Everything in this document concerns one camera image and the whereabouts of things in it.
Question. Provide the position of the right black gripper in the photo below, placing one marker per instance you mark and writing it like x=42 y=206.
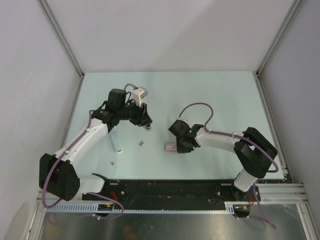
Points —
x=181 y=149

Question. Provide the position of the left aluminium corner post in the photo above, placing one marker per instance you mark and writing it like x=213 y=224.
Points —
x=49 y=15

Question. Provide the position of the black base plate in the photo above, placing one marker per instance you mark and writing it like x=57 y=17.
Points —
x=220 y=189

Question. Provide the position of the aluminium front rail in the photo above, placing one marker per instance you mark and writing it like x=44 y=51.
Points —
x=269 y=194

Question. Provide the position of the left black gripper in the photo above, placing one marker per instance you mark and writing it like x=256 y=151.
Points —
x=142 y=117

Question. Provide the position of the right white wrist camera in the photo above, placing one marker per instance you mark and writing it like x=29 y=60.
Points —
x=183 y=118

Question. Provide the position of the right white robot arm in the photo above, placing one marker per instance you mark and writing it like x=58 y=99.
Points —
x=255 y=153

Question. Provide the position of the red staple box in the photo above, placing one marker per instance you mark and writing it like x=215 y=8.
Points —
x=170 y=147

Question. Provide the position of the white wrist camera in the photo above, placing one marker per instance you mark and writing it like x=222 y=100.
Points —
x=183 y=118
x=138 y=94

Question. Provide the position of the beige black stapler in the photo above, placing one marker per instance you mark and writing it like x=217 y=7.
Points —
x=147 y=127

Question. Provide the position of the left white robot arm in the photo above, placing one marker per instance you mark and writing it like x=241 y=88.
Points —
x=58 y=172

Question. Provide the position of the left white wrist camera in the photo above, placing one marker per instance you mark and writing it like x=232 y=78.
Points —
x=138 y=94

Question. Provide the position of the right aluminium corner post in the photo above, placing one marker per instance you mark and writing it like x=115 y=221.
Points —
x=280 y=34

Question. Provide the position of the aluminium corner post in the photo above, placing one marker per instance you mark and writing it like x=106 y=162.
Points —
x=49 y=15
x=280 y=34

